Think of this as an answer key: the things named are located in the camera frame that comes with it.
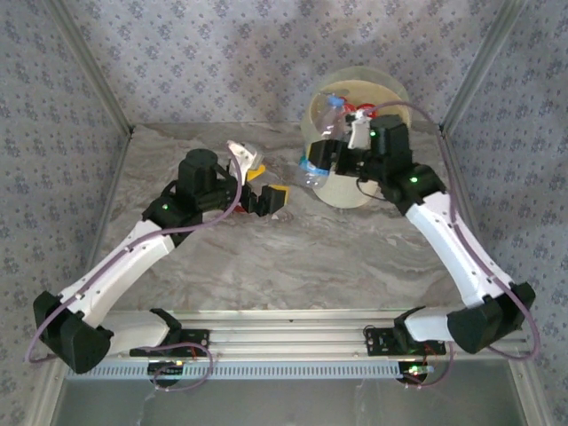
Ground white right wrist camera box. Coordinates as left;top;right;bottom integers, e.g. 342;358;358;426
345;110;373;151

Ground black controller board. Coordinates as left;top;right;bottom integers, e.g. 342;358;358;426
397;361;435;386
147;360;186;388

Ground white slotted cable duct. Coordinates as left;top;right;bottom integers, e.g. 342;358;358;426
66;361;434;381

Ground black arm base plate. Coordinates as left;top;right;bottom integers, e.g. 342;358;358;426
362;326;447;357
128;328;210;359

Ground aluminium side rail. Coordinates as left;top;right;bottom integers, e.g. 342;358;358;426
438;126;509;323
75;126;134;303

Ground aluminium frame rails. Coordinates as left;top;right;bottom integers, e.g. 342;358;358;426
106;309;532;361

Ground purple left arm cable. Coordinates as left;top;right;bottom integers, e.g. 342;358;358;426
26;146;245;391

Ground aluminium corner post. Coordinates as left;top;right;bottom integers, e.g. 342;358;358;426
43;0;134;137
438;0;529;134

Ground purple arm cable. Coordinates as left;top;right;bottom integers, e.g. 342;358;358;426
26;146;245;391
361;100;539;391

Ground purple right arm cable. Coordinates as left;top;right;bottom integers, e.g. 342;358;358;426
361;100;539;391

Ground cream plastic bin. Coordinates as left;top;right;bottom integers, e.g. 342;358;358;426
301;66;412;209

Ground aluminium frame leg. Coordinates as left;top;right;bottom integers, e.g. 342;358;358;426
24;370;67;426
509;359;551;426

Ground water bottle blue label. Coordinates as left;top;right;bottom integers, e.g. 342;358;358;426
297;92;351;190

